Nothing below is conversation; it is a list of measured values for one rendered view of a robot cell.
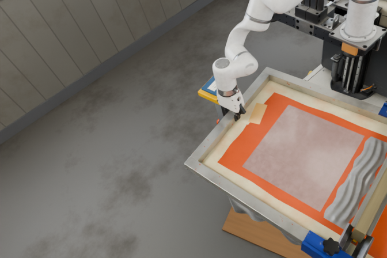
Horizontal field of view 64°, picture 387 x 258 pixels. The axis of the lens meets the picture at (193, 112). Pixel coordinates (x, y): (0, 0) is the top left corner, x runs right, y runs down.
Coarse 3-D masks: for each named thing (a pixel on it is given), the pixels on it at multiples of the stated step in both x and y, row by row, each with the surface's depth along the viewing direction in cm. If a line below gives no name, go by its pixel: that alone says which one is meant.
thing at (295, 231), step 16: (256, 80) 135; (272, 80) 137; (288, 80) 131; (304, 80) 129; (320, 96) 124; (336, 96) 120; (368, 112) 114; (224, 128) 123; (208, 144) 120; (192, 160) 117; (208, 176) 111; (224, 192) 109; (240, 192) 105; (256, 208) 100; (272, 208) 99; (272, 224) 98; (288, 224) 95
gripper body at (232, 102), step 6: (222, 96) 115; (228, 96) 114; (234, 96) 114; (240, 96) 116; (222, 102) 121; (228, 102) 118; (234, 102) 115; (240, 102) 117; (228, 108) 122; (234, 108) 119
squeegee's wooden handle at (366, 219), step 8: (384, 176) 91; (384, 184) 89; (376, 192) 88; (384, 192) 88; (376, 200) 87; (368, 208) 86; (376, 208) 86; (368, 216) 85; (360, 224) 84; (368, 224) 84; (352, 232) 86; (360, 232) 83; (360, 240) 87
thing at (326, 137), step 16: (272, 96) 132; (272, 112) 127; (288, 112) 125; (304, 112) 123; (320, 112) 122; (256, 128) 124; (272, 128) 122; (288, 128) 120; (304, 128) 119; (320, 128) 117; (336, 128) 116; (352, 128) 114; (288, 144) 116; (304, 144) 115; (320, 144) 113; (336, 144) 112; (352, 144) 110; (320, 160) 109; (336, 160) 108; (352, 160) 107
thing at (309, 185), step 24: (240, 144) 121; (264, 144) 118; (240, 168) 114; (264, 168) 112; (288, 168) 110; (312, 168) 108; (336, 168) 106; (288, 192) 105; (312, 192) 103; (336, 192) 101; (312, 216) 98; (384, 216) 94; (384, 240) 90
